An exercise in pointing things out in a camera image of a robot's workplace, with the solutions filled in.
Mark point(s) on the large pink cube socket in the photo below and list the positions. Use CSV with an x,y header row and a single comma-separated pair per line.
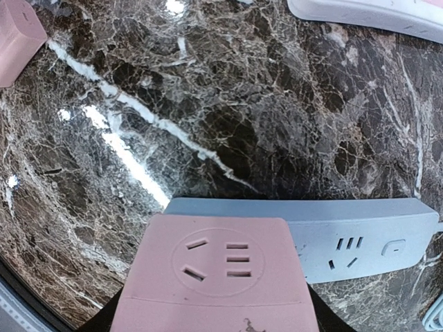
x,y
215,273

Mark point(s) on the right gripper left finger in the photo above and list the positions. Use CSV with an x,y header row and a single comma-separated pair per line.
x,y
102,321

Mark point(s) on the small pink plug adapter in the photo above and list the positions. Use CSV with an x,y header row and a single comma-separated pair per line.
x,y
22,35

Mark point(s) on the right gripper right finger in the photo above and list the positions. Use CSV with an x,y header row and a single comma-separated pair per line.
x,y
327,320

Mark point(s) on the grey-blue power strip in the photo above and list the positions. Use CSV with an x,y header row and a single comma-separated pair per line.
x,y
338,239

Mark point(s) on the white multicolour power strip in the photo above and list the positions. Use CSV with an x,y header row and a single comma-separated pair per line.
x,y
422,19

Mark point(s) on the black front table rail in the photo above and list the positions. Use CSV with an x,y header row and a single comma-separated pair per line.
x,y
22,309

